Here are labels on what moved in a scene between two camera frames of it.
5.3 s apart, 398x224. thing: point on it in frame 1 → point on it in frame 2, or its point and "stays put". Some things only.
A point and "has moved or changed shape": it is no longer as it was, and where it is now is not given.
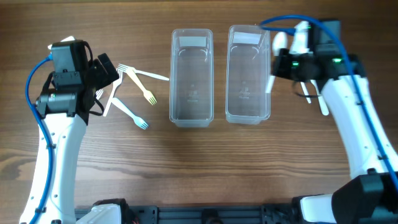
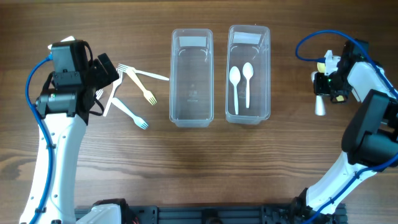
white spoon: (324, 109) has moved or changed shape
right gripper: (280, 65) → (323, 83)
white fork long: (119, 75) stays put
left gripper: (101, 71) stays put
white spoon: (280, 42) → (234, 74)
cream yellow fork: (148, 94) stays put
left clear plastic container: (191, 96) stays put
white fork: (99, 93) stays put
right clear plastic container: (248, 74) stays put
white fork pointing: (125, 68) stays put
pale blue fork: (138, 122) stays put
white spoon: (305, 91) → (248, 71)
